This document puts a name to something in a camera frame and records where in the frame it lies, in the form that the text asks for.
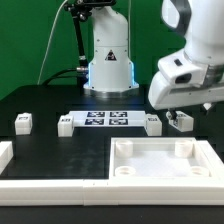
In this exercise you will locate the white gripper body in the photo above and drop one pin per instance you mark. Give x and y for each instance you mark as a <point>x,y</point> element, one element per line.
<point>181,82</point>

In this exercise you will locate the white square tabletop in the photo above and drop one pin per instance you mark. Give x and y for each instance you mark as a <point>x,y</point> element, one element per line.
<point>162,157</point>

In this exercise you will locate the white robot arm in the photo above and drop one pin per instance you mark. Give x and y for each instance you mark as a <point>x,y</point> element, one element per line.
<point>200,22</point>

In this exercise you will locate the white AprilTag base sheet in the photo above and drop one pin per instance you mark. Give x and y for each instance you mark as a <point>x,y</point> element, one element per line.
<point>108,118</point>

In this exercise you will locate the white U-shaped obstacle fence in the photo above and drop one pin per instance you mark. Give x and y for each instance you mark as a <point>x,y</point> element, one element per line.
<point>115,191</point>

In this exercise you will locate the black camera stand pole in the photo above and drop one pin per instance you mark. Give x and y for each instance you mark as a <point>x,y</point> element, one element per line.
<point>80,11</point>

